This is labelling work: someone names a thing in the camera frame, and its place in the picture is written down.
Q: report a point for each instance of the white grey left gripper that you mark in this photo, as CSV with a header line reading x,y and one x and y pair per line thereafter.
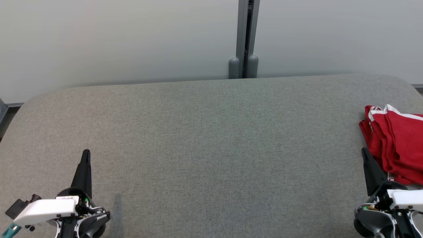
x,y
46,210

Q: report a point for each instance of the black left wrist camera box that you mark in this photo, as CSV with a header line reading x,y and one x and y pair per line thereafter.
x,y
18,206

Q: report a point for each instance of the grey wall baseboard strip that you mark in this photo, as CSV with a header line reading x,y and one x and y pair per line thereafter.
x,y
418,86

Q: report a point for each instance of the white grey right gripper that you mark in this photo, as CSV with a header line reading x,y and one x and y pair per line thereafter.
x,y
403,198

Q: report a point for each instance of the grey rounded post cap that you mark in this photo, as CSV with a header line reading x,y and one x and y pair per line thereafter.
x,y
253,67
234,69

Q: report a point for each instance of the red white basketball shorts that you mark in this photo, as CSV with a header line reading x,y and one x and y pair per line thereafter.
x,y
406,138

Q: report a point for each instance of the grey partition post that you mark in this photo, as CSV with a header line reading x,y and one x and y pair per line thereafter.
x,y
242,29

